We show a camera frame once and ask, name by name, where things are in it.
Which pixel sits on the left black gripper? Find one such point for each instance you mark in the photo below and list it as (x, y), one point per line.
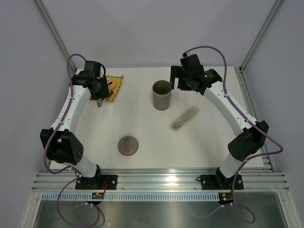
(104, 93)

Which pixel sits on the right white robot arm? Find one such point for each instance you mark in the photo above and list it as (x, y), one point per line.
(249, 133)

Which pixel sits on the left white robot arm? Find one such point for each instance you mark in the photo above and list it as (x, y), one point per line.
(59, 141)

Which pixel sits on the orange food slice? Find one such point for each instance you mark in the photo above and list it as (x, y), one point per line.
(112, 85)

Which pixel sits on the bamboo mat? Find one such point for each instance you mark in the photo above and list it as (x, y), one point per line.
(115, 91)

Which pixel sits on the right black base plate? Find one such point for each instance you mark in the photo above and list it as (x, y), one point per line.
(215, 182)

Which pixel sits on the metal spoon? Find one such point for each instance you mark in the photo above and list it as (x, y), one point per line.
(185, 119)

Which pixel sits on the grey cylindrical lunch container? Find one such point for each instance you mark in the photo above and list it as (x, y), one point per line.
(161, 95)

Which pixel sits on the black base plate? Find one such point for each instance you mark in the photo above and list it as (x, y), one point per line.
(215, 182)
(109, 182)

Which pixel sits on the brown lid handle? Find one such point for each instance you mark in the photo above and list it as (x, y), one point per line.
(127, 144)

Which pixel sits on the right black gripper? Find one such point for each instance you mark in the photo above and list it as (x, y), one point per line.
(177, 71)

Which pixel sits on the clear cutlery case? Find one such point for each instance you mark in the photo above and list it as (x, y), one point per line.
(175, 129)

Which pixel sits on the white slotted cable duct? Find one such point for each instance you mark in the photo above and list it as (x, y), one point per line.
(140, 196)

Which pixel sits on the grey round lid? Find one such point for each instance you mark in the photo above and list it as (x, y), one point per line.
(134, 146)

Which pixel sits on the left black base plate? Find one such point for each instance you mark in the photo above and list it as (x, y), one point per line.
(109, 182)

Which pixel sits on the aluminium front rail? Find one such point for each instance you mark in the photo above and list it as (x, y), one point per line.
(165, 180)

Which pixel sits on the sushi roll piece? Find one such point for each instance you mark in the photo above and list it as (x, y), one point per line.
(109, 82)

